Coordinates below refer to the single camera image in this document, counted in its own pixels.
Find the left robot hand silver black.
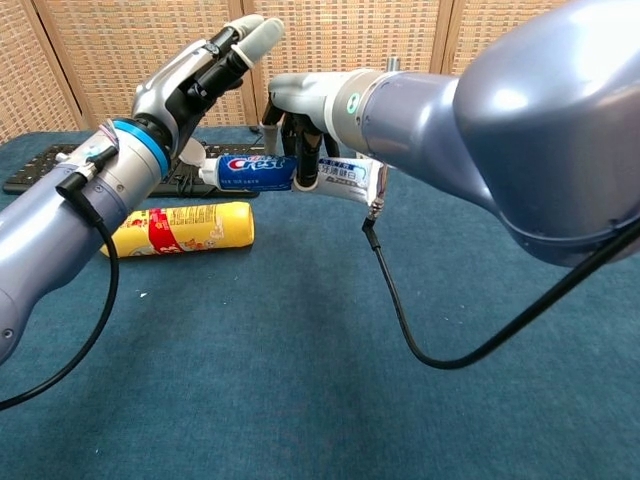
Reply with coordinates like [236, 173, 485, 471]
[130, 13, 287, 169]

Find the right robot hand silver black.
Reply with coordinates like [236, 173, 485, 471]
[259, 71, 347, 194]

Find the blue white toothpaste tube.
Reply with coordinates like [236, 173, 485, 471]
[197, 153, 389, 206]

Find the yellow bottle green cap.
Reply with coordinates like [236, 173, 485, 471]
[99, 200, 256, 260]

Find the woven bamboo folding screen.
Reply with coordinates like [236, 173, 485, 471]
[0, 0, 576, 146]

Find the black computer keyboard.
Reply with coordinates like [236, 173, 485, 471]
[2, 143, 264, 199]

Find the blue table cover cloth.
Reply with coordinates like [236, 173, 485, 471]
[0, 122, 640, 480]

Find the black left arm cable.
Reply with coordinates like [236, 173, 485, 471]
[0, 159, 121, 412]

